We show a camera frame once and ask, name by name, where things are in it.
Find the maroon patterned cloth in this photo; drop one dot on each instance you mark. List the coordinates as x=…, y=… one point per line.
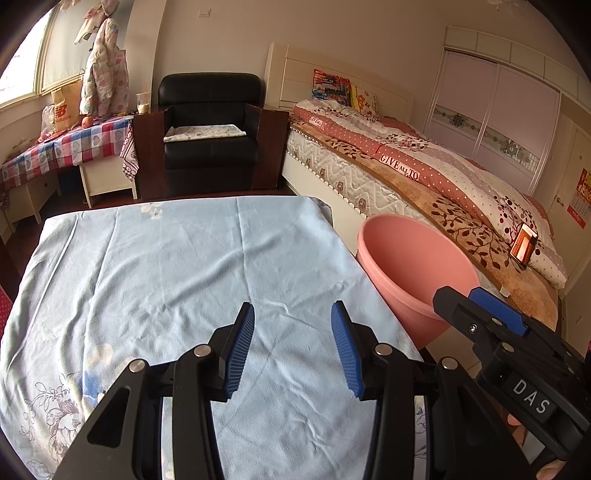
x=129, y=157

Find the white cap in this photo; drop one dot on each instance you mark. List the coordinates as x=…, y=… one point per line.
x=87, y=27

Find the smartphone with orange screen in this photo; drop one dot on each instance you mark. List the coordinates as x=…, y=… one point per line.
x=524, y=247

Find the floral padded jacket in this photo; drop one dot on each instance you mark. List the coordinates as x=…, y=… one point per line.
x=104, y=69

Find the red wall calendar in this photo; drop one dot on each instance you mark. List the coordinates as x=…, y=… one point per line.
x=581, y=194

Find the brown paper shopping bag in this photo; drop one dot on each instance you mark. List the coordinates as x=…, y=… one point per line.
x=64, y=108

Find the black leather armchair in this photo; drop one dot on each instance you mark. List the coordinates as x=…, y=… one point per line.
x=207, y=97

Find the pink dotted cloth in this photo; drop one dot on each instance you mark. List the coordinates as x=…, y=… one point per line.
x=3, y=309

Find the colourful printed cushion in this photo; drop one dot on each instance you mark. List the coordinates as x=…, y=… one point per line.
x=330, y=85

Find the dark wooden side cabinet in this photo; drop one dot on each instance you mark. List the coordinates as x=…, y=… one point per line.
x=270, y=147
x=147, y=157

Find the pink and white quilt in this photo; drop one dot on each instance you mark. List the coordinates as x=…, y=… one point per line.
x=438, y=157

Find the checked tablecloth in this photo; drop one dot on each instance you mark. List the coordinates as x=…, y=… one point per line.
x=69, y=138

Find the pink plastic bucket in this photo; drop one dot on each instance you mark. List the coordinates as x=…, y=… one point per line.
x=406, y=277

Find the brown leaf pattern blanket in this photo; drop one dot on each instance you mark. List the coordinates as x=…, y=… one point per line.
x=461, y=221

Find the white quilted mattress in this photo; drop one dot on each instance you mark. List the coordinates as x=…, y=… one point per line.
x=332, y=170

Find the bed with patterned quilt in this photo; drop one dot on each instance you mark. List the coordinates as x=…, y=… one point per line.
x=295, y=74

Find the floral seat pad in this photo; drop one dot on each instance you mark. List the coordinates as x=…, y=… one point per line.
x=203, y=131

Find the white door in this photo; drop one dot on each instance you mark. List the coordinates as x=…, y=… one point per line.
x=572, y=147

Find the pink plastic bag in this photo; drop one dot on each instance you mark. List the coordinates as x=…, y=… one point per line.
x=47, y=122

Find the window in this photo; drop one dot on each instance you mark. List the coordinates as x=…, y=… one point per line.
x=23, y=69

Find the light blue floral tablecloth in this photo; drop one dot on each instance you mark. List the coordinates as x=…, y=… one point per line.
x=184, y=277

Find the plastic drink cup with straw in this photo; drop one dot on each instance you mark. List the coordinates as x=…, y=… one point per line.
x=143, y=102

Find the pink hat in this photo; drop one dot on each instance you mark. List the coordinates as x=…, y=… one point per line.
x=108, y=5

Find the roller blind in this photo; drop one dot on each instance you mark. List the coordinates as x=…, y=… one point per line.
x=64, y=55

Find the white sliding door wardrobe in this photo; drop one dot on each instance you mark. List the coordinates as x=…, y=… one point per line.
x=498, y=92

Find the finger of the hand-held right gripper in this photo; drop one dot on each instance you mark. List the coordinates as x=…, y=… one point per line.
x=455, y=307
x=498, y=307

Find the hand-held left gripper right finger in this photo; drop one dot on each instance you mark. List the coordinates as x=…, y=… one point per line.
x=346, y=355

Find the white low cabinet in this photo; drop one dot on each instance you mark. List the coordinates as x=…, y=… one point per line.
x=32, y=198
x=108, y=177

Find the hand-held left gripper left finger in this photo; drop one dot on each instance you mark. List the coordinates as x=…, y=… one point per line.
x=240, y=350

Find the yellow floral pillow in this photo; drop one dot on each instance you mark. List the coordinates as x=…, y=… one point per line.
x=367, y=99

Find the person's right hand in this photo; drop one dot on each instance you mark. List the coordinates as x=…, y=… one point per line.
x=514, y=419

